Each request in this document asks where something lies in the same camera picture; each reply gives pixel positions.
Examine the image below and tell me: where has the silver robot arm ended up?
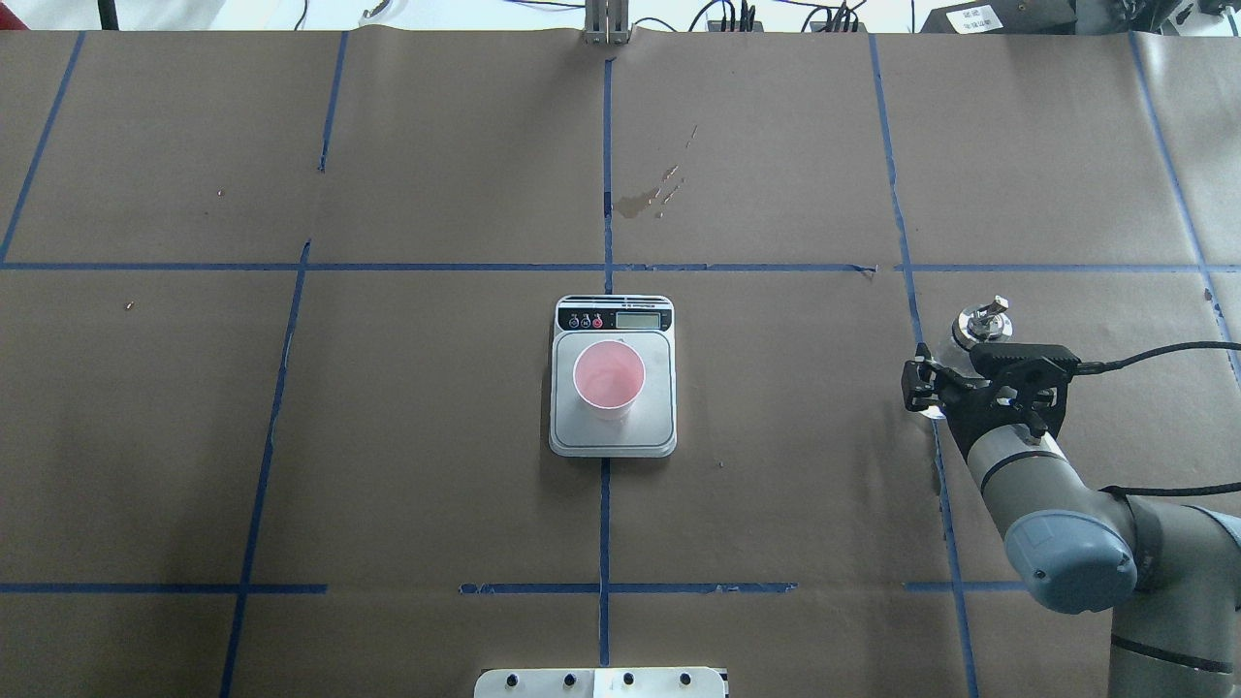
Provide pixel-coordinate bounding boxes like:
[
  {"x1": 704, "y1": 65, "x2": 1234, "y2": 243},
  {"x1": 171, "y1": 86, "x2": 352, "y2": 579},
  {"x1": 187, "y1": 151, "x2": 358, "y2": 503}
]
[{"x1": 901, "y1": 343, "x2": 1240, "y2": 697}]

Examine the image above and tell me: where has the digital kitchen scale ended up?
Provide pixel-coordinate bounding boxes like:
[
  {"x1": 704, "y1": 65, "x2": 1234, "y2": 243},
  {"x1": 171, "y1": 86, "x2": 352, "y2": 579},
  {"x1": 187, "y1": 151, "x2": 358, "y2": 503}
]
[{"x1": 547, "y1": 296, "x2": 679, "y2": 460}]

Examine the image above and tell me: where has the glass sauce bottle metal spout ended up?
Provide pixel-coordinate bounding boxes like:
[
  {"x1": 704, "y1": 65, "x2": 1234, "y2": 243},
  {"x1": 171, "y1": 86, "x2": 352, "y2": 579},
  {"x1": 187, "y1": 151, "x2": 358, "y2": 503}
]
[{"x1": 934, "y1": 296, "x2": 1014, "y2": 386}]

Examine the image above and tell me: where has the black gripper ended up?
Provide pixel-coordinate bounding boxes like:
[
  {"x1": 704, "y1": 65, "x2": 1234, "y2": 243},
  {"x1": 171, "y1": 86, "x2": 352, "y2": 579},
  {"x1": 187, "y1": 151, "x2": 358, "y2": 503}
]
[{"x1": 903, "y1": 343, "x2": 1081, "y2": 457}]

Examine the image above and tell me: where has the aluminium frame post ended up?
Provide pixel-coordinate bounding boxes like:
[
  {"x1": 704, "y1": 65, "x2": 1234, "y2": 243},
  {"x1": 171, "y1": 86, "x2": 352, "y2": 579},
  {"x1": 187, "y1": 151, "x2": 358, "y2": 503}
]
[{"x1": 582, "y1": 0, "x2": 632, "y2": 46}]

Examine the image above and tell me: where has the pink paper cup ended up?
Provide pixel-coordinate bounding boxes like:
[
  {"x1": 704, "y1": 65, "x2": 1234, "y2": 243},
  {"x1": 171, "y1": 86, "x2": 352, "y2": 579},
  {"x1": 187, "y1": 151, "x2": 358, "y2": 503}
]
[{"x1": 572, "y1": 340, "x2": 647, "y2": 421}]

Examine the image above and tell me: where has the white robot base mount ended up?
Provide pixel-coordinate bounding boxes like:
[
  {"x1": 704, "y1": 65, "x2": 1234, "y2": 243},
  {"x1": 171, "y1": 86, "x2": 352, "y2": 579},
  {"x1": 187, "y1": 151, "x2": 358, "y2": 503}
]
[{"x1": 473, "y1": 666, "x2": 731, "y2": 697}]

